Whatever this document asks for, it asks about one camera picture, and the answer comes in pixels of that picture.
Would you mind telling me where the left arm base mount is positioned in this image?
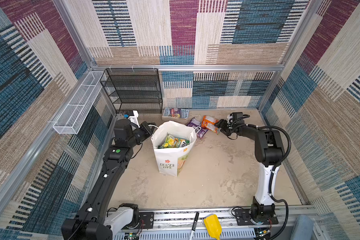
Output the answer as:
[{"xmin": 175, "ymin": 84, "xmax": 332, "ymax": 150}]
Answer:
[{"xmin": 130, "ymin": 212, "xmax": 155, "ymax": 230}]

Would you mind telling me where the black marker pen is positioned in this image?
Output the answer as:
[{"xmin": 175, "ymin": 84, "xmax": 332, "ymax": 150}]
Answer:
[{"xmin": 189, "ymin": 212, "xmax": 200, "ymax": 240}]

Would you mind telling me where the grey blue padded stool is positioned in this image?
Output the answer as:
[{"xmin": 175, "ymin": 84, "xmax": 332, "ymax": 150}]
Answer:
[{"xmin": 290, "ymin": 215, "xmax": 314, "ymax": 240}]

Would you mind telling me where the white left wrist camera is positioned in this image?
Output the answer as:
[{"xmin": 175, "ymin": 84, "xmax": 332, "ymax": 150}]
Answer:
[{"xmin": 123, "ymin": 110, "xmax": 140, "ymax": 128}]

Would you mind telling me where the paperback book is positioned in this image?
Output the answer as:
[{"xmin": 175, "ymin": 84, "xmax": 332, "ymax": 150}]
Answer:
[{"xmin": 162, "ymin": 107, "xmax": 190, "ymax": 123}]

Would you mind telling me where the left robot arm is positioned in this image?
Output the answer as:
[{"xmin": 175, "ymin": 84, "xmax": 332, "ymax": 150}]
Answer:
[{"xmin": 61, "ymin": 119, "xmax": 154, "ymax": 240}]

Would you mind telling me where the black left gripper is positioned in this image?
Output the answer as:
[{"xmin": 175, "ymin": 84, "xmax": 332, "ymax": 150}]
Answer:
[{"xmin": 126, "ymin": 121, "xmax": 155, "ymax": 150}]

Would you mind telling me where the white paper bag with illustration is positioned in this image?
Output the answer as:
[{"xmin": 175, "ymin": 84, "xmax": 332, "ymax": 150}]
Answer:
[{"xmin": 151, "ymin": 121, "xmax": 197, "ymax": 177}]

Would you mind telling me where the orange snack packet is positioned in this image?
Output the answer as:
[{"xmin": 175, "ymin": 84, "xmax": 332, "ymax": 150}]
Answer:
[{"xmin": 201, "ymin": 115, "xmax": 220, "ymax": 134}]

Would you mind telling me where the green Fox's Spring Tea bag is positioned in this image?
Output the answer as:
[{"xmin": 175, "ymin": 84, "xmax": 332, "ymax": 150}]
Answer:
[{"xmin": 158, "ymin": 134, "xmax": 190, "ymax": 149}]

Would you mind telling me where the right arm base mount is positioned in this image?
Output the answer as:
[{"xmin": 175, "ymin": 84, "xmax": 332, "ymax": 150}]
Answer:
[{"xmin": 231, "ymin": 207, "xmax": 279, "ymax": 226}]

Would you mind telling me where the yellow plastic scoop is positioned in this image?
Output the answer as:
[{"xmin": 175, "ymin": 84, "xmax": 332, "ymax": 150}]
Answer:
[{"xmin": 204, "ymin": 214, "xmax": 222, "ymax": 240}]

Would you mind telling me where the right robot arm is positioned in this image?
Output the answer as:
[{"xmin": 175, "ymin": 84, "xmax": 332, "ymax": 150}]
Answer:
[{"xmin": 215, "ymin": 112, "xmax": 291, "ymax": 225}]

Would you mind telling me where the black wire shelf rack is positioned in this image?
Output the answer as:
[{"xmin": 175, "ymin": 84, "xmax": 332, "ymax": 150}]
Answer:
[{"xmin": 100, "ymin": 68, "xmax": 163, "ymax": 114}]

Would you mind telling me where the purple snack packet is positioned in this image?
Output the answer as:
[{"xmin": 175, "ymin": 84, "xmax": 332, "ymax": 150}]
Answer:
[{"xmin": 187, "ymin": 118, "xmax": 208, "ymax": 139}]

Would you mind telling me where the white wire mesh basket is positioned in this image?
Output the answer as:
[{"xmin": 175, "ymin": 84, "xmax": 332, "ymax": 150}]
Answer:
[{"xmin": 53, "ymin": 71, "xmax": 103, "ymax": 135}]

